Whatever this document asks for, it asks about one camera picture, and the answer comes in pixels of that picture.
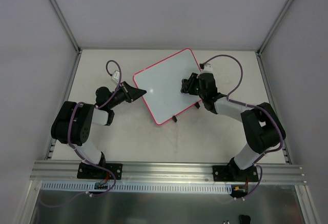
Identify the black whiteboard eraser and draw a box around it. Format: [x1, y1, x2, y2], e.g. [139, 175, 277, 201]
[180, 79, 189, 94]

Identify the pink framed whiteboard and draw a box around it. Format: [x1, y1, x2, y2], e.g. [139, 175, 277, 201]
[133, 48, 200, 126]

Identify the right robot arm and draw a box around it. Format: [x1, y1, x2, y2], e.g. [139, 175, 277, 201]
[181, 73, 286, 181]

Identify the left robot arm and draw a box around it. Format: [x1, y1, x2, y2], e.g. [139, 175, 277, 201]
[51, 82, 147, 178]

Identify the black object bottom edge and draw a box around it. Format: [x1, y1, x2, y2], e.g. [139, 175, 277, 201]
[239, 215, 251, 224]

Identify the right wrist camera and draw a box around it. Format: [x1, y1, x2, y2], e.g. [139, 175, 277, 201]
[200, 63, 213, 74]

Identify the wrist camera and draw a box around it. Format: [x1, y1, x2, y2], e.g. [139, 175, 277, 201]
[111, 70, 121, 86]
[200, 63, 213, 74]

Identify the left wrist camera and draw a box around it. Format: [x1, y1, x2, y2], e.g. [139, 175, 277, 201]
[111, 70, 121, 86]

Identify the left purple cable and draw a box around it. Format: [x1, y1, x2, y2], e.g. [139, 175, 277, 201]
[38, 59, 122, 207]

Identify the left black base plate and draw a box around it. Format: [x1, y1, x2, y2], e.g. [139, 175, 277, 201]
[77, 162, 123, 180]

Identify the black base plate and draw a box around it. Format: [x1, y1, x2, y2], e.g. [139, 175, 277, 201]
[212, 165, 259, 182]
[77, 162, 123, 180]

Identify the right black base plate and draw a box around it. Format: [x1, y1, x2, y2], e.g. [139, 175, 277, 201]
[212, 165, 259, 182]

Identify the slotted cable duct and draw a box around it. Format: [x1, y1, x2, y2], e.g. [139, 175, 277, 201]
[40, 180, 232, 195]

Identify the left aluminium frame post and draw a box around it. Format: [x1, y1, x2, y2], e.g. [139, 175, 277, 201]
[48, 0, 81, 54]

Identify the aluminium frame post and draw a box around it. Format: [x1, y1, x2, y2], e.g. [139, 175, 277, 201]
[256, 0, 295, 56]
[48, 0, 81, 54]

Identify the aluminium mounting rail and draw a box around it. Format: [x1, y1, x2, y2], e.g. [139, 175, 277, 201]
[29, 160, 308, 185]

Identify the right aluminium frame post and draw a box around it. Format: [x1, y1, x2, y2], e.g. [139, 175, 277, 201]
[256, 0, 295, 56]

